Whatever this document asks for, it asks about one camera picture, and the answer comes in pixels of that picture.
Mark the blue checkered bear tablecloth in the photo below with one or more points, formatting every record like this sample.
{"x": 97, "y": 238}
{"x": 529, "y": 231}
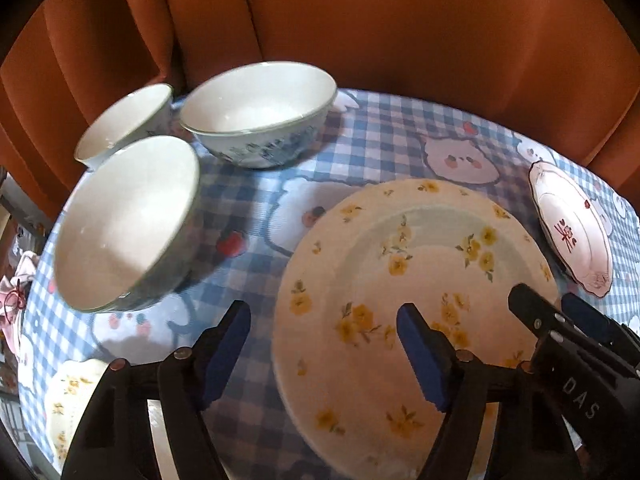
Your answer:
{"x": 252, "y": 222}

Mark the pile of clothes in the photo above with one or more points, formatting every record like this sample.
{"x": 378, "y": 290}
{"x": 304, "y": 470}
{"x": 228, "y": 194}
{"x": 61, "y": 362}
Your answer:
{"x": 14, "y": 292}

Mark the medium yellow floral plate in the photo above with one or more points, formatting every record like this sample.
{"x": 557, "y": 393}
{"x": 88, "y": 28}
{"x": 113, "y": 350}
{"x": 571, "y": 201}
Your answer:
{"x": 392, "y": 291}

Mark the red rimmed white plate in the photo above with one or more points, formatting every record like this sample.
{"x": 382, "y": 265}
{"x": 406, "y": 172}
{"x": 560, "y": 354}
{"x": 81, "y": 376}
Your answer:
{"x": 573, "y": 227}

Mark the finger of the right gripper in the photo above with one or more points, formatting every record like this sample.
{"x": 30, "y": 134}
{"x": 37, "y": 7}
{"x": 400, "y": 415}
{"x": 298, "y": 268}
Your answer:
{"x": 596, "y": 325}
{"x": 541, "y": 318}

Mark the orange curtain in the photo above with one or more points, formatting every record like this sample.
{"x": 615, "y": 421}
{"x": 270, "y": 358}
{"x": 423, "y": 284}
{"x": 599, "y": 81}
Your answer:
{"x": 564, "y": 72}

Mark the large yellow floral plate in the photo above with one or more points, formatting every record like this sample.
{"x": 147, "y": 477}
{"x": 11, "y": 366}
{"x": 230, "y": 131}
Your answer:
{"x": 68, "y": 393}

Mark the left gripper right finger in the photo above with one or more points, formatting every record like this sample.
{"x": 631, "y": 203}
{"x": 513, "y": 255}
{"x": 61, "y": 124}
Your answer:
{"x": 530, "y": 439}

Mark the blue patterned white bowl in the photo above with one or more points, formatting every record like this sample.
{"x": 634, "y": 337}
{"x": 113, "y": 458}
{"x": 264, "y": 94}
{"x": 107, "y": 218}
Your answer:
{"x": 260, "y": 115}

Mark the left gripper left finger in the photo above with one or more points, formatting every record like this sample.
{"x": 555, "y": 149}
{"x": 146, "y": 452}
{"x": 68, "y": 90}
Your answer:
{"x": 114, "y": 437}

